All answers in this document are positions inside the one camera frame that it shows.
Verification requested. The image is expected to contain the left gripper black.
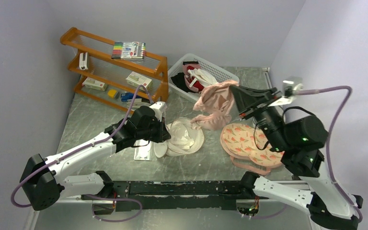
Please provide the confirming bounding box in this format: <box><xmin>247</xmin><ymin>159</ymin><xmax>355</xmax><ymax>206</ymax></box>
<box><xmin>137</xmin><ymin>115</ymin><xmax>171</xmax><ymax>143</ymax></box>

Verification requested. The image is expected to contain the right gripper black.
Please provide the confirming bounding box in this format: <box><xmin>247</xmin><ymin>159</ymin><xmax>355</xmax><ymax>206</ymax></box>
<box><xmin>229</xmin><ymin>83</ymin><xmax>289</xmax><ymax>151</ymax></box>

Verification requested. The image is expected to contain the clear packaged tool sleeve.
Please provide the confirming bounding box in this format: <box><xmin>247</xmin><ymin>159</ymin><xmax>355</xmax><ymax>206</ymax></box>
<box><xmin>134</xmin><ymin>139</ymin><xmax>153</xmax><ymax>161</ymax></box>

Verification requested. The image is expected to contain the pink satin bra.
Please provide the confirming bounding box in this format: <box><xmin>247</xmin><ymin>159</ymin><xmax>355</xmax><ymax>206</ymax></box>
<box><xmin>191</xmin><ymin>80</ymin><xmax>239</xmax><ymax>130</ymax></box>

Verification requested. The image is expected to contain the beige mesh laundry bag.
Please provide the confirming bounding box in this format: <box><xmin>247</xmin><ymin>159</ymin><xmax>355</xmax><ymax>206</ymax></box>
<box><xmin>153</xmin><ymin>117</ymin><xmax>205</xmax><ymax>158</ymax></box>

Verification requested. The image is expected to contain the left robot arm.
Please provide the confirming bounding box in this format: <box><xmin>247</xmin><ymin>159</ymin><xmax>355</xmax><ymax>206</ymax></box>
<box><xmin>20</xmin><ymin>102</ymin><xmax>171</xmax><ymax>211</ymax></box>

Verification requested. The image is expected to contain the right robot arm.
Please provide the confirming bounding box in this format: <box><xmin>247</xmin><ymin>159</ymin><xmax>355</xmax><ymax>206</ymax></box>
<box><xmin>230</xmin><ymin>85</ymin><xmax>363</xmax><ymax>230</ymax></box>

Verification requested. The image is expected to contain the floral heart-shaped laundry bag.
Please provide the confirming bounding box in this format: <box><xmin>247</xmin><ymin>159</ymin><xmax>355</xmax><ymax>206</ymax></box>
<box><xmin>220</xmin><ymin>123</ymin><xmax>284</xmax><ymax>176</ymax></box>

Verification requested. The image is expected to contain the white plastic laundry basket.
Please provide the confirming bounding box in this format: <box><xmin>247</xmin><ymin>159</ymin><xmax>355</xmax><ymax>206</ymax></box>
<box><xmin>168</xmin><ymin>53</ymin><xmax>240</xmax><ymax>103</ymax></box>

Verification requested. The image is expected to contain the blue stapler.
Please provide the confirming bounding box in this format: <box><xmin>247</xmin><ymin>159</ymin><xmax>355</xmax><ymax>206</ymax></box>
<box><xmin>120</xmin><ymin>92</ymin><xmax>150</xmax><ymax>106</ymax></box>

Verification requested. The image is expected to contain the pile of bras in basket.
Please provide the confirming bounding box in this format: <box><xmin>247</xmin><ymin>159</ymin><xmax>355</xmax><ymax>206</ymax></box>
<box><xmin>171</xmin><ymin>61</ymin><xmax>218</xmax><ymax>93</ymax></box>

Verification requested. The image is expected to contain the white staples box right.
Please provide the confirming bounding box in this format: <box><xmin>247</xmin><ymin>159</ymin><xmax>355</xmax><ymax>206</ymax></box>
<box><xmin>126</xmin><ymin>72</ymin><xmax>152</xmax><ymax>91</ymax></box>

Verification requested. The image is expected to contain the yellow eraser block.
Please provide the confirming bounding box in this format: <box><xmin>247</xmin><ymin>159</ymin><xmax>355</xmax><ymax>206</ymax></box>
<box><xmin>107</xmin><ymin>89</ymin><xmax>118</xmax><ymax>98</ymax></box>

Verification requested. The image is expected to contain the orange three-tier shelf rack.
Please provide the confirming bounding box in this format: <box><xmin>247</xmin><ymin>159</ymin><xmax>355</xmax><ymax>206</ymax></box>
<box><xmin>60</xmin><ymin>27</ymin><xmax>169</xmax><ymax>111</ymax></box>

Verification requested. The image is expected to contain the coloured marker pen set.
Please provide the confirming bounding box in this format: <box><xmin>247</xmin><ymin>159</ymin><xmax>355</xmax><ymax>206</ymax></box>
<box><xmin>111</xmin><ymin>41</ymin><xmax>146</xmax><ymax>59</ymax></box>

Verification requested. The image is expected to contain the small white box on shelf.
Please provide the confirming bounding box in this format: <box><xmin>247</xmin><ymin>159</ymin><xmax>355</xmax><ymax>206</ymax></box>
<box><xmin>79</xmin><ymin>52</ymin><xmax>89</xmax><ymax>70</ymax></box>

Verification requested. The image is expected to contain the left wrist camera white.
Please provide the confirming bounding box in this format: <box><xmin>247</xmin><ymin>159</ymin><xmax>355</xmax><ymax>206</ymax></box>
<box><xmin>150</xmin><ymin>101</ymin><xmax>167</xmax><ymax>121</ymax></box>

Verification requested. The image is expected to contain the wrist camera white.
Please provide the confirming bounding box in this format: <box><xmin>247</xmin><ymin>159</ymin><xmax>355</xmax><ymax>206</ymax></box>
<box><xmin>269</xmin><ymin>76</ymin><xmax>303</xmax><ymax>107</ymax></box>
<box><xmin>150</xmin><ymin>101</ymin><xmax>167</xmax><ymax>121</ymax></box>

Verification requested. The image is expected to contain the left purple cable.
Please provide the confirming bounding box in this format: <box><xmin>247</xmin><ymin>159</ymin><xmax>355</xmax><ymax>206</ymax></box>
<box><xmin>10</xmin><ymin>85</ymin><xmax>154</xmax><ymax>208</ymax></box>

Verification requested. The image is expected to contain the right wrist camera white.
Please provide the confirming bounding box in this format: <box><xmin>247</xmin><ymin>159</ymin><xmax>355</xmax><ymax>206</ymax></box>
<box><xmin>269</xmin><ymin>76</ymin><xmax>303</xmax><ymax>107</ymax></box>

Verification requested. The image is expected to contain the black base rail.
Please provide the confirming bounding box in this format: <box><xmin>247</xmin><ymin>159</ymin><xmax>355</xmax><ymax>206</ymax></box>
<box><xmin>93</xmin><ymin>172</ymin><xmax>260</xmax><ymax>211</ymax></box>

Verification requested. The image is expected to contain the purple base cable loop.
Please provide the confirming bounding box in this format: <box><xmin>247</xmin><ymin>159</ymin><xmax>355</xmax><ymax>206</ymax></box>
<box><xmin>82</xmin><ymin>194</ymin><xmax>143</xmax><ymax>223</ymax></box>

